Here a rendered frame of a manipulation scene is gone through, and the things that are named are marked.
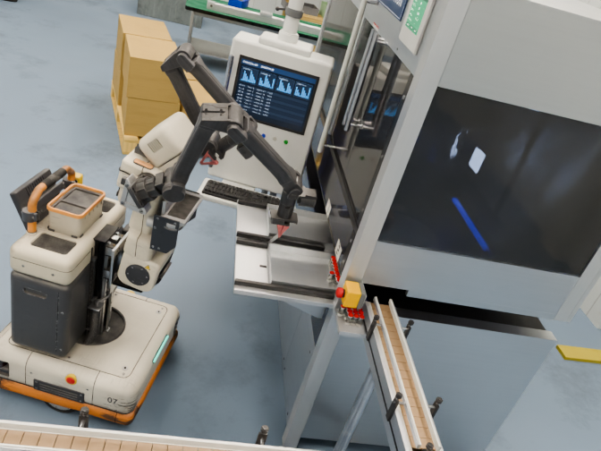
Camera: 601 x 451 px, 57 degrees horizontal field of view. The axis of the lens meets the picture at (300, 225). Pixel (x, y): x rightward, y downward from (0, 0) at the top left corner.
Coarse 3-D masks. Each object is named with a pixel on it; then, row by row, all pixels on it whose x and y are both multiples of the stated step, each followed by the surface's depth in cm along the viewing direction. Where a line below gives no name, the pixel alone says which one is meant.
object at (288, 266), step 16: (272, 256) 234; (288, 256) 238; (304, 256) 241; (320, 256) 242; (272, 272) 225; (288, 272) 227; (304, 272) 230; (320, 272) 233; (304, 288) 218; (320, 288) 219
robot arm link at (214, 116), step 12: (204, 108) 165; (216, 108) 166; (228, 108) 167; (240, 108) 168; (204, 120) 163; (216, 120) 163; (228, 120) 164; (240, 120) 166; (192, 132) 171; (204, 132) 168; (192, 144) 173; (204, 144) 173; (180, 156) 180; (192, 156) 177; (168, 168) 192; (180, 168) 182; (192, 168) 183; (180, 180) 186; (168, 192) 188; (180, 192) 189
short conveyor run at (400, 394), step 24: (384, 312) 213; (384, 336) 197; (384, 360) 189; (408, 360) 189; (384, 384) 183; (408, 384) 183; (384, 408) 179; (408, 408) 168; (432, 408) 172; (408, 432) 165; (432, 432) 164
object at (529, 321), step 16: (320, 192) 302; (320, 208) 286; (368, 288) 236; (384, 288) 239; (384, 304) 229; (400, 304) 232; (416, 304) 235; (432, 304) 238; (448, 304) 241; (496, 320) 240; (512, 320) 244; (528, 320) 247
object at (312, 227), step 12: (300, 216) 270; (312, 216) 271; (324, 216) 271; (276, 228) 254; (288, 228) 257; (300, 228) 260; (312, 228) 263; (324, 228) 266; (300, 240) 247; (312, 240) 247; (324, 240) 256
